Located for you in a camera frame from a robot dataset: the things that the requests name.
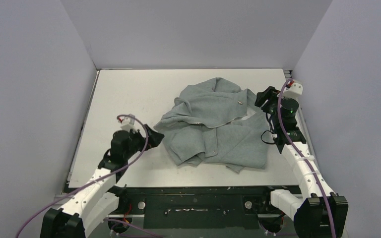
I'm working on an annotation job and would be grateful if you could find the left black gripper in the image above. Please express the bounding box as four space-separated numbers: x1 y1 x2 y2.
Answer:
124 123 164 160

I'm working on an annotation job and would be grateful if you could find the grey zip-up jacket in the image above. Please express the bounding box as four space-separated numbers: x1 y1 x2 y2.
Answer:
154 78 268 173

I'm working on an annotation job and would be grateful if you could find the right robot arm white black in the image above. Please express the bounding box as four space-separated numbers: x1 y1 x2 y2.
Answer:
254 86 349 238

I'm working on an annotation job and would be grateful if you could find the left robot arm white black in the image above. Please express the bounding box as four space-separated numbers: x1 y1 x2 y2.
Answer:
40 124 164 238

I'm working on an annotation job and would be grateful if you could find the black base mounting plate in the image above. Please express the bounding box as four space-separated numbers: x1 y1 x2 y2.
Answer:
109 186 284 230

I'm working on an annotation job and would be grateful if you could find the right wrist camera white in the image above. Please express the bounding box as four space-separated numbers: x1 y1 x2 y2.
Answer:
283 79 304 100

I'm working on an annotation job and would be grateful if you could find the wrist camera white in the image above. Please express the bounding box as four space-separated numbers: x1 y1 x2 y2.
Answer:
117 114 137 132
283 79 304 100

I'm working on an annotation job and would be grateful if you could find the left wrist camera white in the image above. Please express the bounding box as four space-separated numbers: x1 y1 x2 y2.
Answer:
117 114 137 132

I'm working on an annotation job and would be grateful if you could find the aluminium rail frame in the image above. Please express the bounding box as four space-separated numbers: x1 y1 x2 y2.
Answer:
284 69 322 184

